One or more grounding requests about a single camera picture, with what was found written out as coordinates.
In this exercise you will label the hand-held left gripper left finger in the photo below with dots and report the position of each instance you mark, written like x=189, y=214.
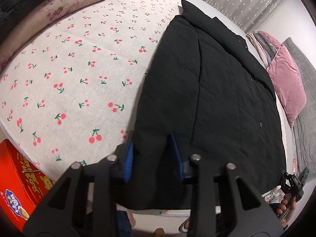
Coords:
x=129, y=159

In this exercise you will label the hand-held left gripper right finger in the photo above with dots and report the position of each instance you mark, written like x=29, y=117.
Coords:
x=177, y=156

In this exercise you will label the black quilted coat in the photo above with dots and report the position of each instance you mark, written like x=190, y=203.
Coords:
x=212, y=98

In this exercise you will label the person's right hand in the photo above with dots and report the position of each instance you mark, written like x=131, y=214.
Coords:
x=286, y=206

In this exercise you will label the orange tube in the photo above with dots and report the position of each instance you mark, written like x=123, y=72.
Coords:
x=294, y=165

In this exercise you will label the person's leg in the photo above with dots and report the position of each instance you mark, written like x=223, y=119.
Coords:
x=124, y=221

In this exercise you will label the cherry print blanket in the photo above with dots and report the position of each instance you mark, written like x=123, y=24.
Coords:
x=81, y=79

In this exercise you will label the grey quilted headboard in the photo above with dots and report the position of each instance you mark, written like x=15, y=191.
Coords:
x=306, y=84

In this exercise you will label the pink velvet pillow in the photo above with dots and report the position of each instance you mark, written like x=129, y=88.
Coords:
x=287, y=79

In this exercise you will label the red printed box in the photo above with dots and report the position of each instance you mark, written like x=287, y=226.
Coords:
x=17, y=180

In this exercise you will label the folded blankets stack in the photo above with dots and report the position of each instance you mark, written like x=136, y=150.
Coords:
x=259, y=47

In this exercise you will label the grey star print curtain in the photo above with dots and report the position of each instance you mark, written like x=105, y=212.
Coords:
x=229, y=0

